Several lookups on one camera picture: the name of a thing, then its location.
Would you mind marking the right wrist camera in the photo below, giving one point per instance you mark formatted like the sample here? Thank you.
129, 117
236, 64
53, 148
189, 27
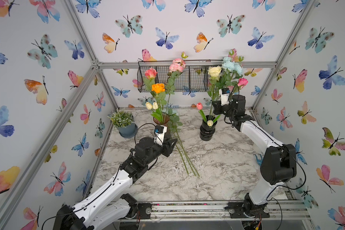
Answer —
224, 95

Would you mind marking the magenta rose flower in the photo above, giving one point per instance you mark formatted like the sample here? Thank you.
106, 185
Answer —
242, 82

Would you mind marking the blue plant pot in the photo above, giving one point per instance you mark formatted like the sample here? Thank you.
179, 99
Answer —
128, 131

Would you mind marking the light blue flower bunch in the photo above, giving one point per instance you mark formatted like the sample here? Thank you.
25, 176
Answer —
230, 65

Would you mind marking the pink rose flower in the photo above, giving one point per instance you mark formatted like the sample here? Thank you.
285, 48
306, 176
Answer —
151, 73

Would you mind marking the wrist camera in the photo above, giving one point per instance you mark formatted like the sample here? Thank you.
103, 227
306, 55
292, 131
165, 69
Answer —
224, 95
159, 133

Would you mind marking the yellow rose flower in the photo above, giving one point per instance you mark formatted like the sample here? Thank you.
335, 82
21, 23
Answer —
214, 72

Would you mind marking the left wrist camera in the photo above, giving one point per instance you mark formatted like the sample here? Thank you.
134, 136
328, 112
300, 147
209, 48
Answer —
159, 133

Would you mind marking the orange flower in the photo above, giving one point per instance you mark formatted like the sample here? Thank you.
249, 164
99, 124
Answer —
158, 88

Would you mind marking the pink peony flower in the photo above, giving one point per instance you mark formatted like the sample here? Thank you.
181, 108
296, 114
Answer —
178, 65

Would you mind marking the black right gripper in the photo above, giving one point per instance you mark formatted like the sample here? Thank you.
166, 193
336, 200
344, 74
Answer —
218, 107

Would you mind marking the red tulip flower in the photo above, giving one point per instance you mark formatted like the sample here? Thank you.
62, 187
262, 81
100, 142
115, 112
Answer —
199, 106

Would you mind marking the cream tulip bud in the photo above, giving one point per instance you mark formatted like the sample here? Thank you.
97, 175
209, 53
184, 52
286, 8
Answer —
210, 123

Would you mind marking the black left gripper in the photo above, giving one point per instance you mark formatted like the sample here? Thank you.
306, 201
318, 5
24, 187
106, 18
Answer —
166, 150

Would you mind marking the white tulip buds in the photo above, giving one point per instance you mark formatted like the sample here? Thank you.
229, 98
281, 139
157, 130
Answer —
152, 106

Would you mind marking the black ribbed vase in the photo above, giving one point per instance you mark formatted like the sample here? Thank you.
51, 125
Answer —
206, 131

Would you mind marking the green artificial bush plant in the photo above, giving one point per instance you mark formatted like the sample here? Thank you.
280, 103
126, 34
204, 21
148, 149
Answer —
121, 118

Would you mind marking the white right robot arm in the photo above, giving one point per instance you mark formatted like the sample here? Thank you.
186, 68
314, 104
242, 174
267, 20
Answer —
279, 161

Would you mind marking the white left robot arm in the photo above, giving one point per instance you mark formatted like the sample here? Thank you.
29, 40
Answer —
141, 159

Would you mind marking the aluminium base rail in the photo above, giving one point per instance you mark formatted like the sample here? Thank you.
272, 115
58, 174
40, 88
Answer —
196, 210

